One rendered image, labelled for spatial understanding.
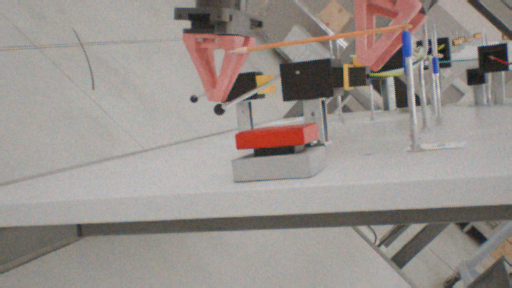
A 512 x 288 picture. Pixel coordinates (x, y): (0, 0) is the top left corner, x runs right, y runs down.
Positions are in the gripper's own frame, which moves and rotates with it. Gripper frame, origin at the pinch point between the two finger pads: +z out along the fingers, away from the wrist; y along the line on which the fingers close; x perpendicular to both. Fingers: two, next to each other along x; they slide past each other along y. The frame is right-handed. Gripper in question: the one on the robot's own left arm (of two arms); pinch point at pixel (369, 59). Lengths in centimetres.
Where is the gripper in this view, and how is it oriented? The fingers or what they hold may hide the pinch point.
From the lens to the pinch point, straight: 68.9
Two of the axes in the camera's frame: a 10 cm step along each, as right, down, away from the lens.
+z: -3.4, 9.3, 1.3
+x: -8.9, -3.6, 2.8
